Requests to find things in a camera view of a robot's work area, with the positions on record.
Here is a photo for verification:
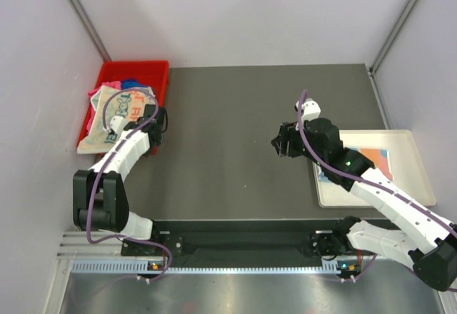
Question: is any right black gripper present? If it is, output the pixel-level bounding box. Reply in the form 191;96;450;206
271;118;327;167

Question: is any beige rabbit letter towel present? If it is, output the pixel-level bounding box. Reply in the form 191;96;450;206
76;85;155;154

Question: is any blue polka dot towel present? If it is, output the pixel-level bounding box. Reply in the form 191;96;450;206
321;146;394;181

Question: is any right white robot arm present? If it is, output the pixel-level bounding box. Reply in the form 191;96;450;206
271;118;456;292

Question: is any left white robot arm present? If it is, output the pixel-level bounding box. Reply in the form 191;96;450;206
73;104;168;255

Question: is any dark blue towel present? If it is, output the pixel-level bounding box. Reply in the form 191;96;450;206
121;78;155;94

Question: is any red plastic bin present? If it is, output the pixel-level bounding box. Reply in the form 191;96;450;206
76;61;169;149

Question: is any pink towel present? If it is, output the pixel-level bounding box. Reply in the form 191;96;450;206
86;81;121;135

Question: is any white plastic tray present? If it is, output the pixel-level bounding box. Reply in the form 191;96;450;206
313;130;436;208

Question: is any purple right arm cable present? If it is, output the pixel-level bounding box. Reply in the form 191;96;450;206
297;89;457;283

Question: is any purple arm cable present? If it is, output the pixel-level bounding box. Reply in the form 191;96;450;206
86;86;173;283
297;89;457;283

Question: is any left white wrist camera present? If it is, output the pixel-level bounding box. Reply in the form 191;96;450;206
107;116;126;135

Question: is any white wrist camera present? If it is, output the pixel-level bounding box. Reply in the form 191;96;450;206
107;116;126;135
301;99;321;121

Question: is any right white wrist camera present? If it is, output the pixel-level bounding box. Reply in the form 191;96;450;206
301;99;321;121

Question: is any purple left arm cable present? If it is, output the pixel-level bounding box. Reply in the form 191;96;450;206
86;86;173;283

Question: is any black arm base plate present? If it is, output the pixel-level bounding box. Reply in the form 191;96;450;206
120;221;358;262

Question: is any aluminium frame rail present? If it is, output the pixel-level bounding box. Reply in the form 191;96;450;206
56;231;447;258

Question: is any grey slotted cable duct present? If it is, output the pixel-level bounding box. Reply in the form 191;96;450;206
71;258;343;275

